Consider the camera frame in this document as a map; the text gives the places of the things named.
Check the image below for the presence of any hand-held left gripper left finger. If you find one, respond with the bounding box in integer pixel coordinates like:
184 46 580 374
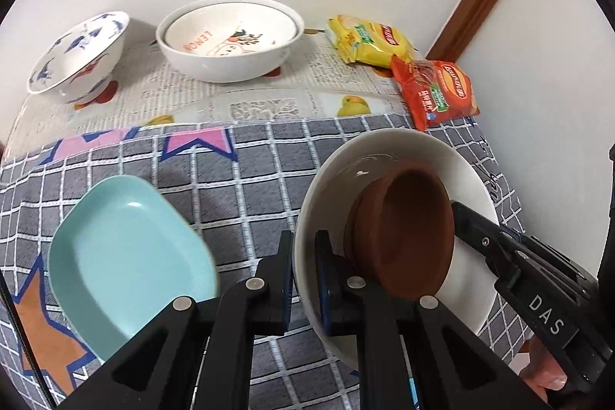
62 230 296 410

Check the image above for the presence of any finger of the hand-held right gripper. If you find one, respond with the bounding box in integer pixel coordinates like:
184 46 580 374
450 201 530 282

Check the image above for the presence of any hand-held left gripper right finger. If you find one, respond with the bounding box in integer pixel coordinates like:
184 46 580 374
314 230 553 410

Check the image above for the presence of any small brown bowl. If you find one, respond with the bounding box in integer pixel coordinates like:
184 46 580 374
343 167 456 301

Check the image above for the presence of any cream white bowl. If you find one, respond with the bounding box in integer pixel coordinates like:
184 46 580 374
294 128 500 372

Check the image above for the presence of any teal rectangular plate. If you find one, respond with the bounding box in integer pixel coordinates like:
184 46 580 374
47 174 219 365

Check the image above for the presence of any person's right hand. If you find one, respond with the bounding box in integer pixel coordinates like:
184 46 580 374
521 337 568 398

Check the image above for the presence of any grey checked blanket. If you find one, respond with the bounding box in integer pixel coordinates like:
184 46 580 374
0 112 524 410

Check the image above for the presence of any orange snack packet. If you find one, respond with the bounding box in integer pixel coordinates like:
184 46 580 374
390 55 481 133

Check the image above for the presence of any newspaper print plastic tablecloth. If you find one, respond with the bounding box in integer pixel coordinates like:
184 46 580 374
5 26 419 154

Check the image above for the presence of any yellow snack packet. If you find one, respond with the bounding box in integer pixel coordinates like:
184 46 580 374
327 15 418 70

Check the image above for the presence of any large plain white bowl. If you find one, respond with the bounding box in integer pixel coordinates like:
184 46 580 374
155 0 305 83

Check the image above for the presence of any white bowl with orange print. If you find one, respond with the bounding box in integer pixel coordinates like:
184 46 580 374
163 3 299 55

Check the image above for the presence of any white bowl with blue print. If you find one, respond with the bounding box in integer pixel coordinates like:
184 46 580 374
26 10 131 106

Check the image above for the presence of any thin black cable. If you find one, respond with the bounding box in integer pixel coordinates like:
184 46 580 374
0 276 53 410

